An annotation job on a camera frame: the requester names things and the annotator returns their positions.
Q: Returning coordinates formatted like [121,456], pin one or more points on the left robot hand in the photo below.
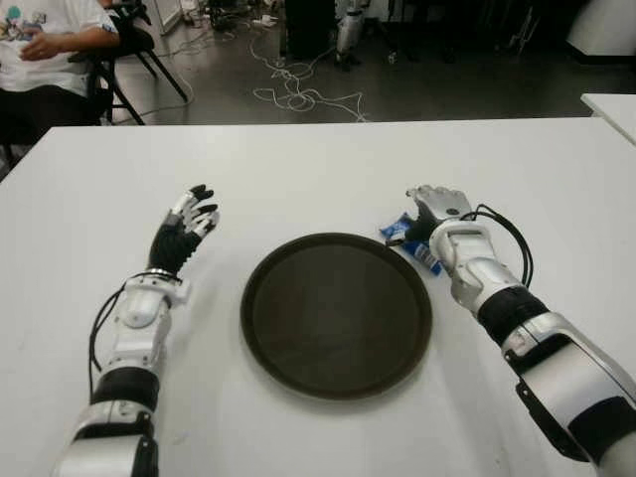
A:
[171,243]

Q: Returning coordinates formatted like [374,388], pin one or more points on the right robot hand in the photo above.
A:
[444,201]

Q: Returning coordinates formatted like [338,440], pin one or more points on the blue Oreo packet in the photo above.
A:
[395,228]

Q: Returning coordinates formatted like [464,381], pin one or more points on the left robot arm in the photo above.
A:
[134,338]

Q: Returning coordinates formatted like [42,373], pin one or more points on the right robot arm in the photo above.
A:
[546,358]

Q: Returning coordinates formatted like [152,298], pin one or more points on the round dark brown tray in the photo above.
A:
[338,318]

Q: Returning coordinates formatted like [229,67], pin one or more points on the white side table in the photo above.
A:
[616,111]

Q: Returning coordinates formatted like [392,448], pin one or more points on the black folding chair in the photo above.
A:
[131,37]

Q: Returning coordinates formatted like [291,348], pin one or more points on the seated person white t-shirt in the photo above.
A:
[40,69]

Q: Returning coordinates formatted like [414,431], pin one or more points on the black cabinet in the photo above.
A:
[308,30]

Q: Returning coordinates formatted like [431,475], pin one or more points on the white framed panel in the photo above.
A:
[166,15]

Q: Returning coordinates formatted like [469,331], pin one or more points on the white column black base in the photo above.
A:
[606,25]

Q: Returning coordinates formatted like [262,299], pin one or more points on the white power strip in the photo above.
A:
[266,21]

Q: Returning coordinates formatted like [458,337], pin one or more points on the silver folding frame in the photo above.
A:
[524,30]

